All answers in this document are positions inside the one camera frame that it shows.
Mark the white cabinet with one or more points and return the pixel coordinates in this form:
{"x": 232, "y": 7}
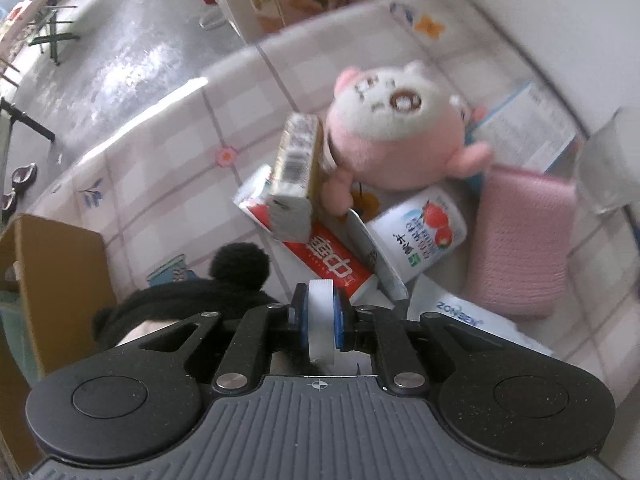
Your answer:
{"x": 235, "y": 5}

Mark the blue white tissue packet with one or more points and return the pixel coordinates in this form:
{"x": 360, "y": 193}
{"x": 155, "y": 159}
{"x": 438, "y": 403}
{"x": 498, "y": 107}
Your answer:
{"x": 465, "y": 320}

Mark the white yogurt cup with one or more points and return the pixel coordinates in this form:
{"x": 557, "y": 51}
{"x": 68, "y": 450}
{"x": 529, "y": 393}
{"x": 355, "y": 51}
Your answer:
{"x": 425, "y": 230}

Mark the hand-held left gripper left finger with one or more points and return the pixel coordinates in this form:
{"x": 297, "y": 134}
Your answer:
{"x": 300, "y": 320}

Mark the small gold box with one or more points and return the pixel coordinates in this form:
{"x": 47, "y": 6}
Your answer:
{"x": 295, "y": 160}

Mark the brown slipper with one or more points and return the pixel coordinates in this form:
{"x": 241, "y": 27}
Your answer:
{"x": 24, "y": 174}
{"x": 7, "y": 201}

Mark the pink plush toy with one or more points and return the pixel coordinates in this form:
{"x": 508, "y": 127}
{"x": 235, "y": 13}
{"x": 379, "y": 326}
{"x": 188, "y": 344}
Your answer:
{"x": 390, "y": 150}

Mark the cardboard box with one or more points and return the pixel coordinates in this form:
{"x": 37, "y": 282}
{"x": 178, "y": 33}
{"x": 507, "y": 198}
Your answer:
{"x": 60, "y": 270}

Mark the green folding stool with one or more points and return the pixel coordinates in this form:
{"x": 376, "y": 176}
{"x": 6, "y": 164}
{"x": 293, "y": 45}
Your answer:
{"x": 52, "y": 40}

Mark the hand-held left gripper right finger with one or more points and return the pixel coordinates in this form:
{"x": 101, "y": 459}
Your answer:
{"x": 341, "y": 322}

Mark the pink sponge cloth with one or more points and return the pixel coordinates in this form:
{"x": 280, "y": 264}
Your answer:
{"x": 520, "y": 245}

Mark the red toothpaste box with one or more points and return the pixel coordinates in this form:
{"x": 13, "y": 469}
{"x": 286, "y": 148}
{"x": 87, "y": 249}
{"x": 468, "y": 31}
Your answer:
{"x": 330, "y": 255}

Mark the blue white paper box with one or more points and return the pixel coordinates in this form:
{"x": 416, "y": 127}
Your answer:
{"x": 530, "y": 130}

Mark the clear glass cup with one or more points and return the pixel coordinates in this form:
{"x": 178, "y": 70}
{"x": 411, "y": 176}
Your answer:
{"x": 610, "y": 160}

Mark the white tape roll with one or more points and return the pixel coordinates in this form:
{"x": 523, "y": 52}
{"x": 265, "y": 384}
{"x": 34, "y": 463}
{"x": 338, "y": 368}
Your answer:
{"x": 320, "y": 320}

